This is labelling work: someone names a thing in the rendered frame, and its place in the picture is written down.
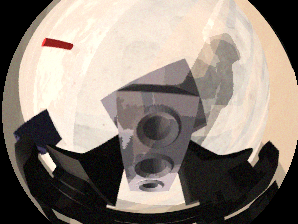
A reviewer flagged red peg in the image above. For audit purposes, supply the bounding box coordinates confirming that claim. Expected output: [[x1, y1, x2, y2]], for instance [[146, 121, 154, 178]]
[[41, 37, 73, 49]]

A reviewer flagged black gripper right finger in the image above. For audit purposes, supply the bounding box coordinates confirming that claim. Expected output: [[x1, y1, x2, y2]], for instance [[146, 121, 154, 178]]
[[177, 140, 253, 205]]

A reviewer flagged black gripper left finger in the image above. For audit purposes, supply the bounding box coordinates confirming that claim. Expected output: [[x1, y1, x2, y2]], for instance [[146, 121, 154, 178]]
[[45, 133, 125, 206]]

